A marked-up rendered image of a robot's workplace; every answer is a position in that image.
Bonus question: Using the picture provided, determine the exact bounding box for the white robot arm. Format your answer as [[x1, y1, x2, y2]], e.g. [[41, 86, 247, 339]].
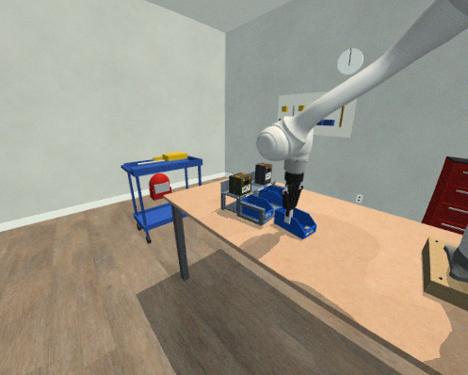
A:
[[256, 0, 468, 283]]

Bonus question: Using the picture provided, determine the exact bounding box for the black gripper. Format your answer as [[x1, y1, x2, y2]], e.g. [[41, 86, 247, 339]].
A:
[[281, 171, 304, 224]]

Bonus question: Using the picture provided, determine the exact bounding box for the blue bin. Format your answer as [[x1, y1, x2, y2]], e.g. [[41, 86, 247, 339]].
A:
[[259, 186, 283, 206], [242, 195, 274, 220], [274, 207, 317, 239]]

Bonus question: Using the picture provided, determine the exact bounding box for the black case with orange latches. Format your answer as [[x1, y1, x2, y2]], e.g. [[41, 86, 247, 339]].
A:
[[254, 163, 272, 185]]

